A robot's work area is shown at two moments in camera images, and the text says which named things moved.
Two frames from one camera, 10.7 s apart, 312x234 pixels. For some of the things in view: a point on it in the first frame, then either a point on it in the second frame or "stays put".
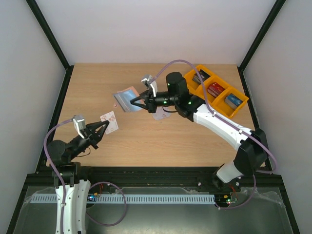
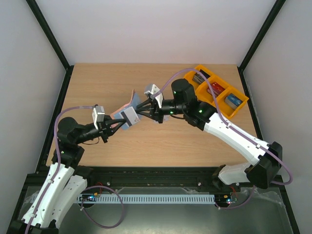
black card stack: (204, 76) stays put
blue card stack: (232, 101) stays put
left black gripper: (91, 136) to (104, 129)
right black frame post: (275, 10) stays put
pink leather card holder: (124, 97) to (135, 103)
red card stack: (215, 89) stays put
